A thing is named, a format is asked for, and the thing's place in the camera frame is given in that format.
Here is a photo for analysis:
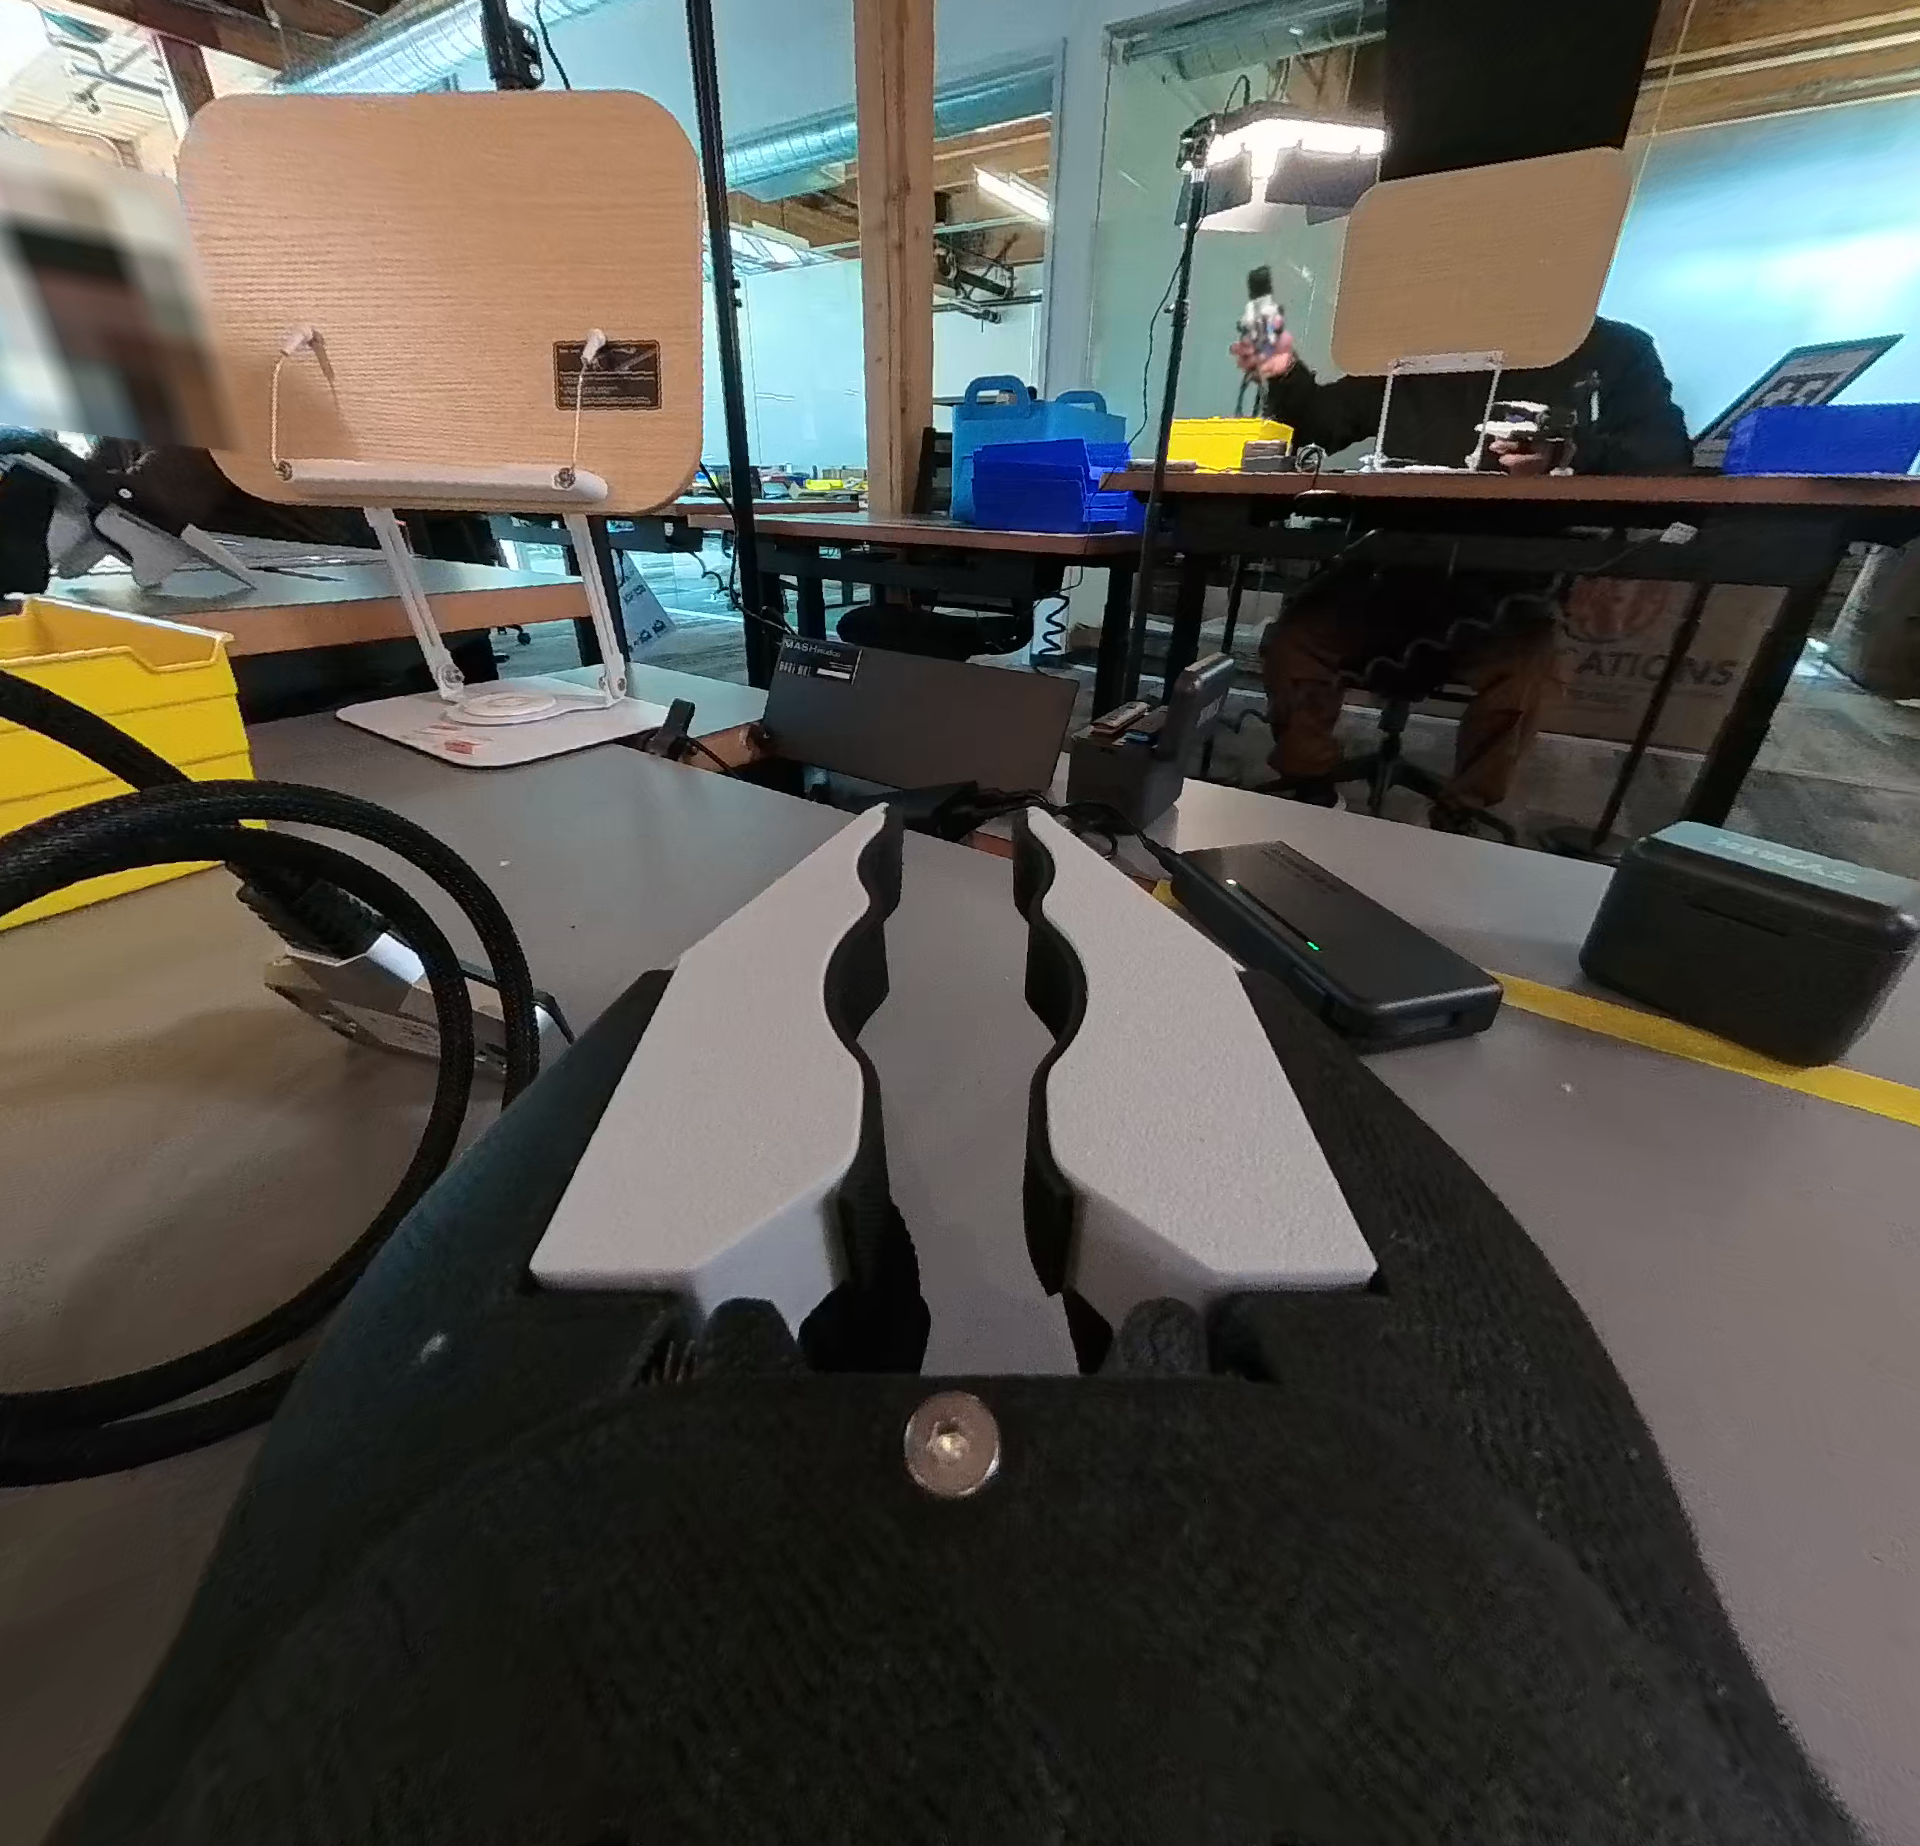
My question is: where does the blue plastic bin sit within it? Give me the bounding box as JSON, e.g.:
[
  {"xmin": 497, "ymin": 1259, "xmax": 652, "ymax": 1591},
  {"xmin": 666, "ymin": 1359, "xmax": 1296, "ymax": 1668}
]
[
  {"xmin": 1723, "ymin": 403, "xmax": 1920, "ymax": 476},
  {"xmin": 974, "ymin": 434, "xmax": 1150, "ymax": 535}
]

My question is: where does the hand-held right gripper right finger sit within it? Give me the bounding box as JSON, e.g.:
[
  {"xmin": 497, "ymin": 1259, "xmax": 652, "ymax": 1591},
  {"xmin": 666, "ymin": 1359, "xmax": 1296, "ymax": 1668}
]
[{"xmin": 1009, "ymin": 807, "xmax": 1383, "ymax": 1322}]

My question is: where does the wooden post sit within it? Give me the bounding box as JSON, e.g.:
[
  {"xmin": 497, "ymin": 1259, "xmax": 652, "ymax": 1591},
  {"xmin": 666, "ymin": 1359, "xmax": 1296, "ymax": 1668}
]
[{"xmin": 853, "ymin": 0, "xmax": 938, "ymax": 517}]

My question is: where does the dark battery charger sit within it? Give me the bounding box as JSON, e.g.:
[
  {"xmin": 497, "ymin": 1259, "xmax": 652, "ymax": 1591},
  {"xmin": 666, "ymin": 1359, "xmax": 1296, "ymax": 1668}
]
[{"xmin": 1065, "ymin": 654, "xmax": 1238, "ymax": 827}]

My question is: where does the laptop with printed tag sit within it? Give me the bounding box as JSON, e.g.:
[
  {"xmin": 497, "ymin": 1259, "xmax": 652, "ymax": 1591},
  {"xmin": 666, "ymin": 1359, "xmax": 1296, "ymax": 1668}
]
[{"xmin": 1694, "ymin": 333, "xmax": 1907, "ymax": 467}]

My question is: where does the black braided hdmi cable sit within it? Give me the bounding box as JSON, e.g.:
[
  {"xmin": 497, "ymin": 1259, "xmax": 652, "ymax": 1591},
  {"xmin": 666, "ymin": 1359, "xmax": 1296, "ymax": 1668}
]
[{"xmin": 0, "ymin": 669, "xmax": 580, "ymax": 1488}]

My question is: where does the studio light panel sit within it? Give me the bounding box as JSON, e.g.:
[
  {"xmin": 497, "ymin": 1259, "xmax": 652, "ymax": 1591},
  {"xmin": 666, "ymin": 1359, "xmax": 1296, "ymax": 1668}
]
[{"xmin": 1125, "ymin": 103, "xmax": 1390, "ymax": 693}]

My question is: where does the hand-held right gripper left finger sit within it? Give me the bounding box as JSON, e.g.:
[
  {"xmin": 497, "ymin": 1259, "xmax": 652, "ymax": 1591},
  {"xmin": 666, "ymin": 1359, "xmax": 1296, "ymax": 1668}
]
[{"xmin": 530, "ymin": 804, "xmax": 930, "ymax": 1325}]

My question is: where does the silver ceiling duct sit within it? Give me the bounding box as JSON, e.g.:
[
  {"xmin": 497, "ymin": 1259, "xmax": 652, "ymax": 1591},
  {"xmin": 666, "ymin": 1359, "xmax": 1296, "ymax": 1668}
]
[{"xmin": 276, "ymin": 0, "xmax": 858, "ymax": 92}]

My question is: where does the cardboard box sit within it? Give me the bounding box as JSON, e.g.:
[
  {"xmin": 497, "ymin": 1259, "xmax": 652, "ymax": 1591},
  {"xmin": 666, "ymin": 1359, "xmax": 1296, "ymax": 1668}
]
[{"xmin": 1531, "ymin": 579, "xmax": 1803, "ymax": 753}]

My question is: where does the black overhead panel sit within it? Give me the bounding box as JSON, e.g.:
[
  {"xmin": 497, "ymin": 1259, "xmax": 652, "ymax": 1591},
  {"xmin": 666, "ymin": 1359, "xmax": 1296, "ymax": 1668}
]
[{"xmin": 1381, "ymin": 0, "xmax": 1682, "ymax": 182}]

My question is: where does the blue plastic tote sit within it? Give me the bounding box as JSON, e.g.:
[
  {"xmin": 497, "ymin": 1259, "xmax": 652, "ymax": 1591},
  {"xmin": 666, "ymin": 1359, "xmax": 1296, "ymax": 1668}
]
[{"xmin": 952, "ymin": 372, "xmax": 1127, "ymax": 520}]

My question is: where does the dark green case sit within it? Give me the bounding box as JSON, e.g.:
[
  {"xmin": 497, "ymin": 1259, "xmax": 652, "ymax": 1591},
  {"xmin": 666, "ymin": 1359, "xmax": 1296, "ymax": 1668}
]
[{"xmin": 1577, "ymin": 821, "xmax": 1920, "ymax": 1067}]

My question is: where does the black flat device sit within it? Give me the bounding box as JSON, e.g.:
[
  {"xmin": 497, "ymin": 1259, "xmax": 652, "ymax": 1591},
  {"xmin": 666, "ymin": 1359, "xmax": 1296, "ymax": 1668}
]
[{"xmin": 757, "ymin": 638, "xmax": 1083, "ymax": 804}]

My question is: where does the black disc floor lamp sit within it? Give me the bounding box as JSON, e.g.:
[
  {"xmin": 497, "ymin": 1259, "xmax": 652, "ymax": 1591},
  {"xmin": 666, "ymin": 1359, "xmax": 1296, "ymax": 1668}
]
[{"xmin": 677, "ymin": 0, "xmax": 770, "ymax": 693}]

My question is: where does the grey black hdmi hub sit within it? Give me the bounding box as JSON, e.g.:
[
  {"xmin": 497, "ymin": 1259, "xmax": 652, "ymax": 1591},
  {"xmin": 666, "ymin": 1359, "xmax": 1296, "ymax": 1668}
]
[{"xmin": 1169, "ymin": 837, "xmax": 1505, "ymax": 1052}]

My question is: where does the yellow tape strip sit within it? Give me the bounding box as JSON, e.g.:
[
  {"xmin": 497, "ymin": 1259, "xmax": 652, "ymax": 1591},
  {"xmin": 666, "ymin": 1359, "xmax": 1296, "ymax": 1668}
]
[{"xmin": 1477, "ymin": 966, "xmax": 1920, "ymax": 1127}]

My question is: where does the brown desk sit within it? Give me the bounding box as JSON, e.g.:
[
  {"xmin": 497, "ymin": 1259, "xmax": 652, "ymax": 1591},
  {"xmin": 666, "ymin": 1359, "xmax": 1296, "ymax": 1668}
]
[
  {"xmin": 681, "ymin": 503, "xmax": 1150, "ymax": 678},
  {"xmin": 46, "ymin": 549, "xmax": 602, "ymax": 663},
  {"xmin": 1101, "ymin": 464, "xmax": 1920, "ymax": 858}
]

